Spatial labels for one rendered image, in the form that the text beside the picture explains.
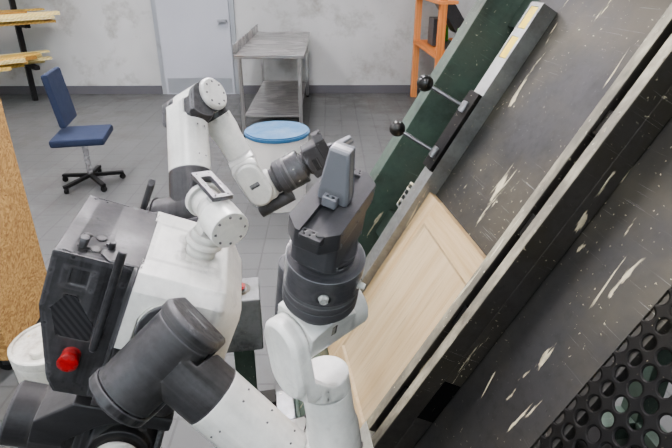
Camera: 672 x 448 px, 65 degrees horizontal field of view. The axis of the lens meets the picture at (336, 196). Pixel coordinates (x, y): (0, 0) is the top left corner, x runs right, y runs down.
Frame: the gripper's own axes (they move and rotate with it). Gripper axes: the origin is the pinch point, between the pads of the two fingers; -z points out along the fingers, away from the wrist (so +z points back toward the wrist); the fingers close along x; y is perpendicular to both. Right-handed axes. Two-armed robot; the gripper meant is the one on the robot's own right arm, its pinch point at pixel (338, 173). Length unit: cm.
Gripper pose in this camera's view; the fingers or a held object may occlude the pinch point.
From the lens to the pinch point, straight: 50.3
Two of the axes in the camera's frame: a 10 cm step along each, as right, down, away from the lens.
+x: 4.2, -5.3, 7.4
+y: 9.0, 3.5, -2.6
